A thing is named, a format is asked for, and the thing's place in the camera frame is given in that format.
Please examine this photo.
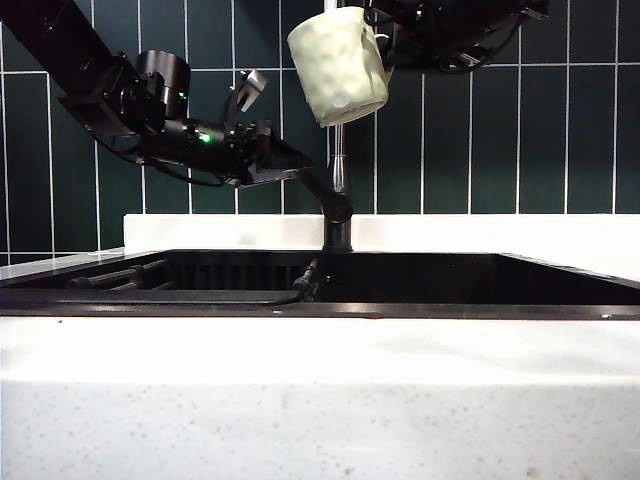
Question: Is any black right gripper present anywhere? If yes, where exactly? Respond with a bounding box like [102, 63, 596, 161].
[362, 0, 484, 75]

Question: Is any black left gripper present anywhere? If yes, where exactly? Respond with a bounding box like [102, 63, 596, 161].
[142, 117, 315, 191]

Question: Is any grey faucet lever handle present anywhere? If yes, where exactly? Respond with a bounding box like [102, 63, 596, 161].
[294, 167, 351, 225]

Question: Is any cream dimpled ceramic mug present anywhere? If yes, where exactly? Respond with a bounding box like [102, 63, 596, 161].
[286, 5, 392, 129]

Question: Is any dark metal kitchen faucet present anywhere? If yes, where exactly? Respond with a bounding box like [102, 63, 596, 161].
[322, 0, 355, 254]

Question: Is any black sink drying rack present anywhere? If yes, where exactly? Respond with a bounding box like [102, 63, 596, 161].
[0, 253, 322, 306]

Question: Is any black sink basin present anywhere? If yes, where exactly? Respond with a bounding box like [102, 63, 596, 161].
[0, 249, 640, 320]

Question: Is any white backsplash ledge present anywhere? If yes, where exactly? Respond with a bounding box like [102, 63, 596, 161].
[122, 213, 640, 254]

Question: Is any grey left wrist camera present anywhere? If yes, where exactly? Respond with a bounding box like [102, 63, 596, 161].
[221, 68, 270, 127]

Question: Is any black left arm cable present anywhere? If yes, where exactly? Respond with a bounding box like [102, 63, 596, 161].
[92, 132, 229, 189]

